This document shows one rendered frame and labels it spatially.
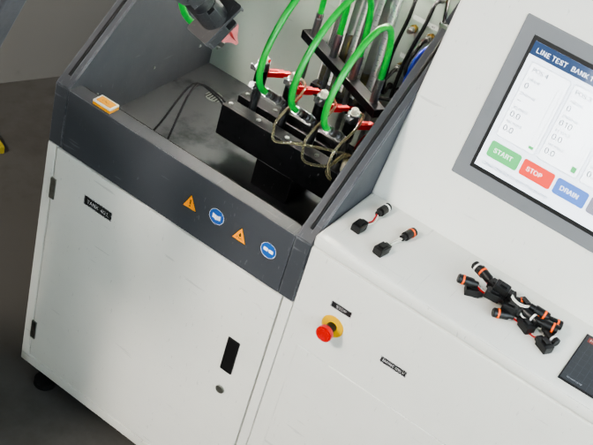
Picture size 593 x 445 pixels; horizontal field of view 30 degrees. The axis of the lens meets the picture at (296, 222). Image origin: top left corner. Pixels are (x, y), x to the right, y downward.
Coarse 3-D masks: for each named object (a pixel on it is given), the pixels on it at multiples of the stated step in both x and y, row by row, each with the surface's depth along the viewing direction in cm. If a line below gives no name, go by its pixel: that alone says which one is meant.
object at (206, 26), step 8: (216, 0) 210; (224, 0) 215; (232, 0) 215; (216, 8) 210; (224, 8) 213; (232, 8) 214; (240, 8) 213; (200, 16) 210; (208, 16) 210; (216, 16) 211; (224, 16) 213; (232, 16) 213; (192, 24) 216; (200, 24) 216; (208, 24) 212; (216, 24) 213; (224, 24) 213; (192, 32) 216; (200, 32) 215; (208, 32) 214; (216, 32) 213; (200, 40) 214; (208, 40) 213
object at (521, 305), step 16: (480, 272) 216; (464, 288) 216; (480, 288) 215; (496, 288) 212; (512, 304) 211; (528, 304) 214; (528, 320) 210; (544, 320) 210; (544, 336) 208; (544, 352) 206
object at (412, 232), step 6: (414, 228) 225; (402, 234) 223; (408, 234) 223; (414, 234) 224; (396, 240) 223; (402, 240) 223; (378, 246) 217; (384, 246) 217; (390, 246) 218; (372, 252) 218; (378, 252) 217; (384, 252) 217
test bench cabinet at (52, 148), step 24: (48, 144) 253; (48, 168) 257; (48, 192) 260; (48, 216) 265; (288, 312) 232; (24, 336) 291; (264, 360) 242; (48, 384) 298; (264, 384) 245; (96, 408) 286; (120, 432) 284; (240, 432) 257
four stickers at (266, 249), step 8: (184, 192) 234; (184, 200) 235; (192, 200) 234; (192, 208) 235; (216, 208) 231; (208, 216) 233; (216, 216) 232; (224, 216) 230; (216, 224) 233; (232, 232) 231; (240, 232) 230; (248, 232) 228; (240, 240) 231; (264, 240) 227; (264, 248) 228; (272, 248) 226; (272, 256) 227
